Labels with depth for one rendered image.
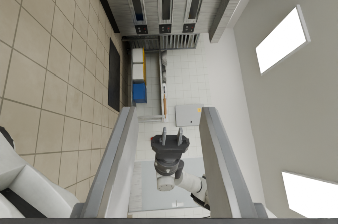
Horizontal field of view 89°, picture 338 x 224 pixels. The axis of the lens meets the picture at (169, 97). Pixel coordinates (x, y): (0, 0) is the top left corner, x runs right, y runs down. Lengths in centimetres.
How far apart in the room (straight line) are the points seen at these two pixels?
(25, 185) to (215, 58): 477
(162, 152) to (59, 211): 29
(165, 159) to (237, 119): 408
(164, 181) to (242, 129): 404
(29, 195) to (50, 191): 4
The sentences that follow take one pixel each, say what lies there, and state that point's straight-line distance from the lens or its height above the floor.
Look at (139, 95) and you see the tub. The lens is 375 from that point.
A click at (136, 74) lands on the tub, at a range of 392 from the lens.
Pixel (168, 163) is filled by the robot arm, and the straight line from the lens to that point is 63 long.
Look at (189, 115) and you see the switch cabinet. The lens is 410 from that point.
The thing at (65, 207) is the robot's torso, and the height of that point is 64.
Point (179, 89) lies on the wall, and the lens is 444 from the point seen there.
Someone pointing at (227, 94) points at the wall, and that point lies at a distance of 467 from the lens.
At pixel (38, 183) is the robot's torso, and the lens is 47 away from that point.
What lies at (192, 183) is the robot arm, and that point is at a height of 96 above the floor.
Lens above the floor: 85
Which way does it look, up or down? 2 degrees up
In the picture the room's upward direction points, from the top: 87 degrees clockwise
